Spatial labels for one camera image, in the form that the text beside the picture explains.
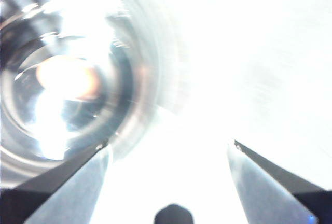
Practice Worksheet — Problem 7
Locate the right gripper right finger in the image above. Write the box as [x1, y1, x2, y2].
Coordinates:
[227, 139, 332, 224]

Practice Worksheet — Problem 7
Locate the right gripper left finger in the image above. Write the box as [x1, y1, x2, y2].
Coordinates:
[0, 140, 114, 224]

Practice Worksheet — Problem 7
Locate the brown egg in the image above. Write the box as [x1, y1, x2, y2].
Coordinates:
[35, 54, 105, 101]

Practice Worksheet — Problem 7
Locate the pale green electric pot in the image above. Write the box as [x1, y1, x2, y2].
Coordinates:
[0, 0, 187, 186]

